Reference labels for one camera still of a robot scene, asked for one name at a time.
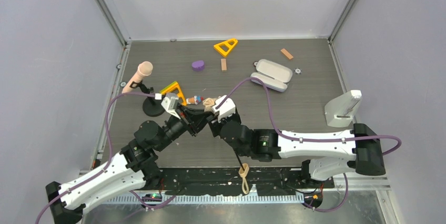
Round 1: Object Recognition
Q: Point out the orange green triangle block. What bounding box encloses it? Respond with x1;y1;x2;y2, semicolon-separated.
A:
160;81;187;106

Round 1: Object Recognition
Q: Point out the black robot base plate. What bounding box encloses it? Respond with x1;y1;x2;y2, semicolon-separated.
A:
142;167;335;196

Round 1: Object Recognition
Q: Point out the small wooden block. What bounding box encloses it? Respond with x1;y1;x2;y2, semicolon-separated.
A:
280;48;293;60
220;58;227;72

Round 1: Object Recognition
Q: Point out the purple heart-shaped box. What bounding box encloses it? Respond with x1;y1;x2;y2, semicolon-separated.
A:
191;60;205;72

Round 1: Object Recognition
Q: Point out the pink toy microphone on stand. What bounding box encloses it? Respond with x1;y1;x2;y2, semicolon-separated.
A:
121;61;165;117

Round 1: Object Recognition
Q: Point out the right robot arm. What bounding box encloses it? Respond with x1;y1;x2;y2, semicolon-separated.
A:
209;115;386;181

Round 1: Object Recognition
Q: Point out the white glasses case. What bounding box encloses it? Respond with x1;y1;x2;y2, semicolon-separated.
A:
250;59;293;93

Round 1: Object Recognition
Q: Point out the white stand holder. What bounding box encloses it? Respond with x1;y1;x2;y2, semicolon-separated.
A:
324;90;362;128

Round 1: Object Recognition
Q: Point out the yellow triangle frame block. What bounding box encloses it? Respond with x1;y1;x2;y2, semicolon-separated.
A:
213;38;238;58

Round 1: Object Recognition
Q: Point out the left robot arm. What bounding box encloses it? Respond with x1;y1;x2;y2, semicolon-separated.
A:
46;105;215;223

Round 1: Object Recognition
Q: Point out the beige folding umbrella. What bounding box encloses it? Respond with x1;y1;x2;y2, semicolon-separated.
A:
202;98;250;195

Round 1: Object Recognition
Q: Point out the small ice cream toy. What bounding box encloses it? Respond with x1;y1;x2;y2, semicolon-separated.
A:
186;96;204;105

